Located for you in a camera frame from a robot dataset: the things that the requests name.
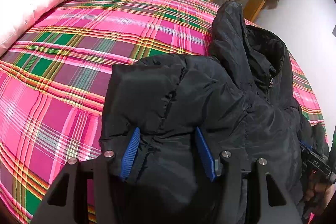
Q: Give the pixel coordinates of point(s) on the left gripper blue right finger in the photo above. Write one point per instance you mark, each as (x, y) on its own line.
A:
(205, 154)

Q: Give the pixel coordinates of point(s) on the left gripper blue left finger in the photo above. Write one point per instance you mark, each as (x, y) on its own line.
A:
(129, 154)

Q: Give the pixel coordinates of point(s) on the black puffer jacket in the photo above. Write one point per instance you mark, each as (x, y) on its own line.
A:
(241, 98)

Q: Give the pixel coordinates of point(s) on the right hand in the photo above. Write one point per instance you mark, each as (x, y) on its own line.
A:
(316, 186)

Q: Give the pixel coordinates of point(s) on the pink plaid bed sheet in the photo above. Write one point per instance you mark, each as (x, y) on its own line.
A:
(54, 81)

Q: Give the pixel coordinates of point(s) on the grey wall panel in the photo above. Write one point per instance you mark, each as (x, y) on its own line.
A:
(334, 31)

